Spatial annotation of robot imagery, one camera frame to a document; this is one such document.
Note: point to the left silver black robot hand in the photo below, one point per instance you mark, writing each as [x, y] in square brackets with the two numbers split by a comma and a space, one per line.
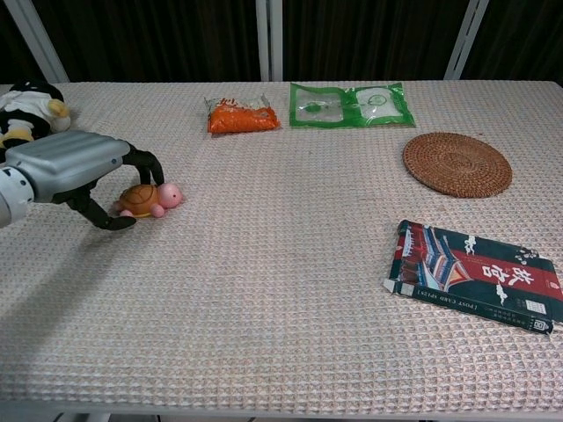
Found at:
[66, 158]

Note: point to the pink orange turtle toy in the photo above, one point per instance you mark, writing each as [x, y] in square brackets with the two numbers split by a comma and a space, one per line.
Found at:
[140, 198]

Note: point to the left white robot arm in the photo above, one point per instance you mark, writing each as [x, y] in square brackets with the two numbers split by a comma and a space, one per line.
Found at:
[11, 193]

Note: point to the black white plush doll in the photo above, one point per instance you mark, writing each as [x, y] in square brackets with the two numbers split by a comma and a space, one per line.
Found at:
[24, 105]

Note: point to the black pleated curtain panel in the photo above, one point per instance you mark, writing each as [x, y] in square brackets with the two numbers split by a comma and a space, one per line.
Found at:
[13, 53]
[154, 39]
[365, 39]
[523, 39]

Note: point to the orange snack bag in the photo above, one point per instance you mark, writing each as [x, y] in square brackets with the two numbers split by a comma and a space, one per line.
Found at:
[242, 119]

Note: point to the beige waffle tablecloth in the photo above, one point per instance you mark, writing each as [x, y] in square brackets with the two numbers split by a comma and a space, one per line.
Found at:
[281, 272]

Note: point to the green clear plastic package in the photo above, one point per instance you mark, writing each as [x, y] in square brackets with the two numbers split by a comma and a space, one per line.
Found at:
[334, 110]

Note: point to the round woven rattan coaster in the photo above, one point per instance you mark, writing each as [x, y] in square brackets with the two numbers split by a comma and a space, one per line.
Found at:
[457, 165]

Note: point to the dark red postcard box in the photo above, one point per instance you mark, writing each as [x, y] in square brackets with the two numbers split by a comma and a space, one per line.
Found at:
[470, 272]

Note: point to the white metal frame post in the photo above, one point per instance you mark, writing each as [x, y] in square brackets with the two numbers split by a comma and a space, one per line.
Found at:
[269, 39]
[466, 39]
[39, 44]

